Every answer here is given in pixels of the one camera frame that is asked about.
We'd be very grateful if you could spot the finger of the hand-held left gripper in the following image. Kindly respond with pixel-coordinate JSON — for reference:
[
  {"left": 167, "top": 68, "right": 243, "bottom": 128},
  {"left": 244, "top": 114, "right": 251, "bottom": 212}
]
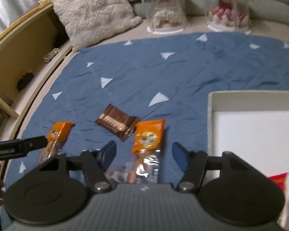
[{"left": 20, "top": 136, "right": 48, "bottom": 156}]

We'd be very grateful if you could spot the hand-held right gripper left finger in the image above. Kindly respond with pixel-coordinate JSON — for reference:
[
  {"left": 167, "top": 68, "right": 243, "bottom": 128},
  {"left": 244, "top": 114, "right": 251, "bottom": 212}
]
[{"left": 40, "top": 141, "right": 117, "bottom": 193}]

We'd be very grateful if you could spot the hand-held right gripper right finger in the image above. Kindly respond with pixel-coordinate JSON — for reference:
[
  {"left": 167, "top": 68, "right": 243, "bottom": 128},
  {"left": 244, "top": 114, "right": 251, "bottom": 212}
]
[{"left": 171, "top": 142, "right": 251, "bottom": 193}]

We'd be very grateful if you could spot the orange snack packet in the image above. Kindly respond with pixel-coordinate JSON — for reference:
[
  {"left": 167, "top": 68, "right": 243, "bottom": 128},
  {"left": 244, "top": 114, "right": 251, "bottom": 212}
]
[
  {"left": 38, "top": 121, "right": 73, "bottom": 166},
  {"left": 129, "top": 120, "right": 166, "bottom": 184}
]

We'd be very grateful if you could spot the brown snack packet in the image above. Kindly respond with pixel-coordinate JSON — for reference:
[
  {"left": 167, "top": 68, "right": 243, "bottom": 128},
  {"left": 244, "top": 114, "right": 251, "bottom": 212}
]
[{"left": 95, "top": 104, "right": 140, "bottom": 141}]

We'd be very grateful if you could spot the white cardboard box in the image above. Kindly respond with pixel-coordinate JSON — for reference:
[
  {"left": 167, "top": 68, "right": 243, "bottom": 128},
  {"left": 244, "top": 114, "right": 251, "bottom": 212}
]
[{"left": 207, "top": 90, "right": 289, "bottom": 231}]

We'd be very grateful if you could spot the red snack packet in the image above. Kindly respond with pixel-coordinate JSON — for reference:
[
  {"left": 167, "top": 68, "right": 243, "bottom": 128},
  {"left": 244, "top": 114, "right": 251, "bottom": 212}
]
[{"left": 267, "top": 172, "right": 289, "bottom": 193}]

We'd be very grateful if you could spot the person's left hand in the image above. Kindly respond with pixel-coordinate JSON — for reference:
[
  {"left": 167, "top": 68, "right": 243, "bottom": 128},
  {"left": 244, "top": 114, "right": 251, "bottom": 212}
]
[{"left": 0, "top": 177, "right": 6, "bottom": 206}]

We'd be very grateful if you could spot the small black object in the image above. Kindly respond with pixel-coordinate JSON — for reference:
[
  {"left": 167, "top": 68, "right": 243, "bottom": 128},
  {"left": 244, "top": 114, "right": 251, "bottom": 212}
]
[{"left": 16, "top": 71, "right": 34, "bottom": 91}]

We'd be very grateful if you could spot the blue blanket with white triangles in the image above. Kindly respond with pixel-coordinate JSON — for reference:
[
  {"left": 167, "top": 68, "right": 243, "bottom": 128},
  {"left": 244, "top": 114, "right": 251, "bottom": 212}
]
[{"left": 0, "top": 31, "right": 289, "bottom": 231}]

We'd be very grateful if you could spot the wooden shelf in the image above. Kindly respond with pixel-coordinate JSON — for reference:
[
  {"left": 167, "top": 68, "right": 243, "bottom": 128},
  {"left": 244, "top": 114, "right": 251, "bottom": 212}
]
[{"left": 0, "top": 0, "right": 74, "bottom": 119}]

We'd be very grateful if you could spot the white fluffy pillow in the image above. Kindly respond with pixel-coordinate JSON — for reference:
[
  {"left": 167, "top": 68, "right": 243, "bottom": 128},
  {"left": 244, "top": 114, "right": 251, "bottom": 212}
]
[{"left": 49, "top": 0, "right": 144, "bottom": 53}]

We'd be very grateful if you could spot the beige plush toy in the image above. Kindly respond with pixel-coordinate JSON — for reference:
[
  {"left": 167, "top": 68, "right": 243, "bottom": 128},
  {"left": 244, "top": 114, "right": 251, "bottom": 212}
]
[{"left": 150, "top": 0, "right": 186, "bottom": 28}]

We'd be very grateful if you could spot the grey curtain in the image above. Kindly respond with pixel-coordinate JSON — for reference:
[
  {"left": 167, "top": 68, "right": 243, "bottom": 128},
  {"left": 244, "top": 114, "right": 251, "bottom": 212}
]
[{"left": 0, "top": 0, "right": 61, "bottom": 37}]

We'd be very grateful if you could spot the clear display case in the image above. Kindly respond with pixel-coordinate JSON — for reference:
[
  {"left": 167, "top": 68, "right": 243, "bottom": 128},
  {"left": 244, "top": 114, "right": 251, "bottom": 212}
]
[
  {"left": 203, "top": 0, "right": 252, "bottom": 33},
  {"left": 137, "top": 0, "right": 191, "bottom": 34}
]

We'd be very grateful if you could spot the red and pink doll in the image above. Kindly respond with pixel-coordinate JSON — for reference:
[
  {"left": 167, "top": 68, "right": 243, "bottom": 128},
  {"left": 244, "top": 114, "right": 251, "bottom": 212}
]
[{"left": 208, "top": 0, "right": 248, "bottom": 27}]

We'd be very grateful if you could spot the rope bundle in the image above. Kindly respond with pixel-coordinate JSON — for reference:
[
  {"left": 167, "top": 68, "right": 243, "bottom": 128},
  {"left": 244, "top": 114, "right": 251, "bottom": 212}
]
[{"left": 43, "top": 48, "right": 61, "bottom": 63}]

